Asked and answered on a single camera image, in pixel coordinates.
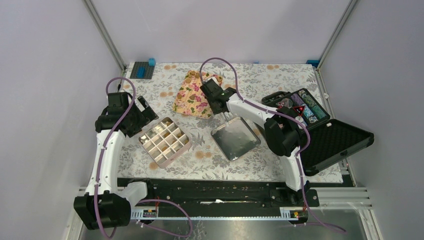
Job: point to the grey lego baseplate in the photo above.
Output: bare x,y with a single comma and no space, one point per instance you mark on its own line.
142,70

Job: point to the silver tin lid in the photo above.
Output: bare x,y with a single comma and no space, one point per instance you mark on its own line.
235,138

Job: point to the floral rectangular tray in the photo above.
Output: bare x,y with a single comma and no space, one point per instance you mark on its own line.
190,100

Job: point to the compartmented metal chocolate tin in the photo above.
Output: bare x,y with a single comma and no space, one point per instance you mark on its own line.
165,142

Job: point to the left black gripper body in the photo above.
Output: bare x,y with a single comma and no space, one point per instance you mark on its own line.
138,119

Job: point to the blue corner bracket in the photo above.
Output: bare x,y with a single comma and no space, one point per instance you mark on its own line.
313,62

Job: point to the black poker chip case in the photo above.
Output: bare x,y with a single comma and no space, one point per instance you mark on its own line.
331,140

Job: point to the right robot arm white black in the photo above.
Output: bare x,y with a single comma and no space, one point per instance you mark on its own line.
285,136

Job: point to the silver metal tongs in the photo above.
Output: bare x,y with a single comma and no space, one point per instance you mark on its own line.
226,116

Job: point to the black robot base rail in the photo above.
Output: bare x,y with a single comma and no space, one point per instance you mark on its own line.
218,199

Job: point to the floral table mat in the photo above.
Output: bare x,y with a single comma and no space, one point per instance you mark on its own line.
204,160

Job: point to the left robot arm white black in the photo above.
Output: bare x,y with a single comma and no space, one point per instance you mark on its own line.
102,204

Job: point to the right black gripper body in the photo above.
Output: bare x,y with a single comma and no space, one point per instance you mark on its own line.
213,109

